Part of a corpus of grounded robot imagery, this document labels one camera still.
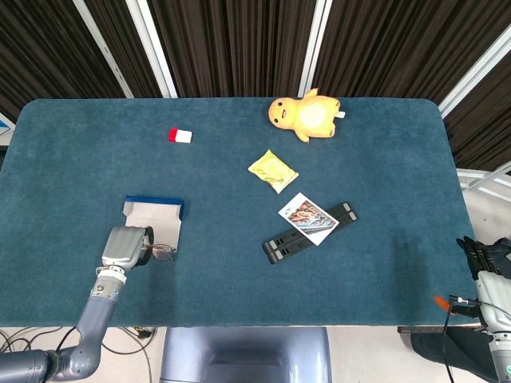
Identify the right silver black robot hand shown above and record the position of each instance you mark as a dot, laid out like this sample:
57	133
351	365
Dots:
493	291

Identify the black yellow plug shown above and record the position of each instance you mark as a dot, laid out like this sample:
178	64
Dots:
140	332

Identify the blue velvet table cover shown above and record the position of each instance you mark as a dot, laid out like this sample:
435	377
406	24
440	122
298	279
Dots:
239	287

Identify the red and white small box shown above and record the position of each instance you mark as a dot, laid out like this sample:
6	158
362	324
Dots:
181	135

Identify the white frame post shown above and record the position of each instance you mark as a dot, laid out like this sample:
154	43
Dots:
153	48
475	79
104	52
315	48

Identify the grey-blue robot torso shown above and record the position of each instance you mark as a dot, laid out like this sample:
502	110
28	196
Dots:
245	355

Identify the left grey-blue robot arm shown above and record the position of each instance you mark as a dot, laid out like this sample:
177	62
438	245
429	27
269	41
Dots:
96	315

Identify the white blue board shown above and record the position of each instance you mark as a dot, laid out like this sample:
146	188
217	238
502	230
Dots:
5	127

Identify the dark fabric bundle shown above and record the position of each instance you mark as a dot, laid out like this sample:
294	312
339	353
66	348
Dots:
451	351

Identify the yellow plush toy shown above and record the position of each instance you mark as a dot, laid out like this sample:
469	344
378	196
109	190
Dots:
307	115

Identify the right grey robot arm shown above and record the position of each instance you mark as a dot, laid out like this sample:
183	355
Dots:
503	355

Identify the white printed picture card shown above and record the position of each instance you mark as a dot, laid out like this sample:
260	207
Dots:
309	219

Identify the black folding laptop stand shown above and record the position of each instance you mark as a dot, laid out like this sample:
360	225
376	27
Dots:
287	247

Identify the metal table frame rail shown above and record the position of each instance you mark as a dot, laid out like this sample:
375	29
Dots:
423	330

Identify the yellow snack packet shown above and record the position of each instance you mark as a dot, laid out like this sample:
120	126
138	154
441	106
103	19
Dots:
273	171

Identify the dark brown pleated curtain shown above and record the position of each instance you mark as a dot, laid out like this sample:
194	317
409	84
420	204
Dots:
239	40

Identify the blue and grey pouch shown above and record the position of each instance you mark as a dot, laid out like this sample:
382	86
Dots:
155	219

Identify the white metal rack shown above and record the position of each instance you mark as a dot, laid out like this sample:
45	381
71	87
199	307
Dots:
483	179

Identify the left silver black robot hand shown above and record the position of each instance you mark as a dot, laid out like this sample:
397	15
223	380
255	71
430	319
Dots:
121	247

